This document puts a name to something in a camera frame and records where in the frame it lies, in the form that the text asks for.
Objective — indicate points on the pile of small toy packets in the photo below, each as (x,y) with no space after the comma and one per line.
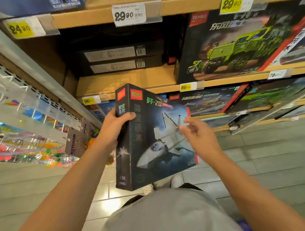
(28,152)

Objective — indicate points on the wooden shelf unit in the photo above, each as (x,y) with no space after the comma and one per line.
(124,78)

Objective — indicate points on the grey fighter jet box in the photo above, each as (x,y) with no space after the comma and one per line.
(152,143)

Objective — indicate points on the blue plastic shopping basket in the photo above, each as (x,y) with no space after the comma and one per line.
(244,226)

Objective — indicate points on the orange toy packet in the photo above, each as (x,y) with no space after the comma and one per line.
(78,138)

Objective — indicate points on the person's grey clothing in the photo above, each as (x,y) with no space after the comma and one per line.
(171,212)

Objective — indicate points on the person's left forearm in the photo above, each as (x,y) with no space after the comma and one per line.
(66,195)

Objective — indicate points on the row of blue jet boxes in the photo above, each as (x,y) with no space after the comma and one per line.
(38,4)

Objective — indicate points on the person's right hand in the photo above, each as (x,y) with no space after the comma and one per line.
(202,140)

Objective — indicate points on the person's left hand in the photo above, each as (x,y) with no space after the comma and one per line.
(112,131)

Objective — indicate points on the person's black trousers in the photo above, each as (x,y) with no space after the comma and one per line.
(131,197)

